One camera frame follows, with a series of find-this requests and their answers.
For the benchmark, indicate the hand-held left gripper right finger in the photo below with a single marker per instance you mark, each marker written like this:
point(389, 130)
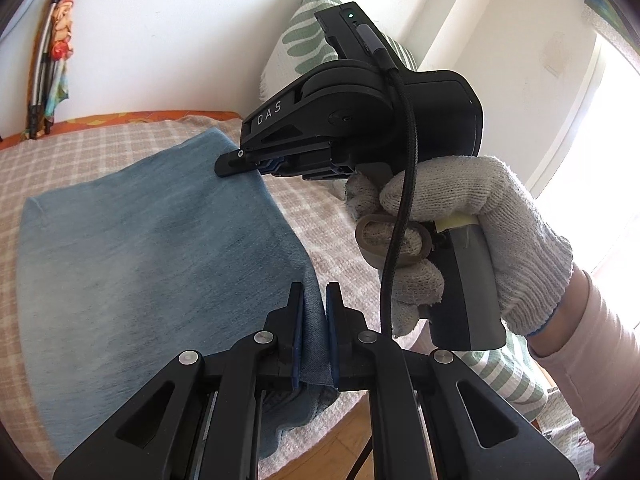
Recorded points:
point(331, 330)

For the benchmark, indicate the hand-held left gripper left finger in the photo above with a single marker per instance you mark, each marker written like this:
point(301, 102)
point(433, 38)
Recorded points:
point(298, 330)

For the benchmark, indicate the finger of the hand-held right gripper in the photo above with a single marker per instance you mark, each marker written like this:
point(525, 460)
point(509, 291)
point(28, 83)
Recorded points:
point(230, 164)

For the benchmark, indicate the light blue denim pants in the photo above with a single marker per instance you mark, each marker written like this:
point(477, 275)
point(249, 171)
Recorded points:
point(150, 235)

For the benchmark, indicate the person's right forearm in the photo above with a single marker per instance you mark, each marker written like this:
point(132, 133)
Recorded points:
point(590, 340)

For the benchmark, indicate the person's right hand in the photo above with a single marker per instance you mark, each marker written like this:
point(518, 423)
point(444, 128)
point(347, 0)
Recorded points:
point(500, 200)

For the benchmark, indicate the green leaf print pillow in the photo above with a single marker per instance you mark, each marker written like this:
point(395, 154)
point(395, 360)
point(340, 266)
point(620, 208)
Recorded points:
point(300, 40)

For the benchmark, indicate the orange patterned bed cover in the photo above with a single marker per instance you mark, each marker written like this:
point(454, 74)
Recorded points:
point(150, 116)

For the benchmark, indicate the beige plaid blanket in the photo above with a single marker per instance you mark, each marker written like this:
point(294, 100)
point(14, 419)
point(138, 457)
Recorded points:
point(60, 160)

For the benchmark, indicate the folded colourful chair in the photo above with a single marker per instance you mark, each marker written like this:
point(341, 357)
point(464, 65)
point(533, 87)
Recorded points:
point(37, 105)

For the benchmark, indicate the white floral sheet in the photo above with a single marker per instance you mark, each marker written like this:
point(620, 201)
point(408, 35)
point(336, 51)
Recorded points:
point(560, 435)

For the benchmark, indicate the bright window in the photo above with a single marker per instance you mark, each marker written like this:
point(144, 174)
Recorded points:
point(615, 160)

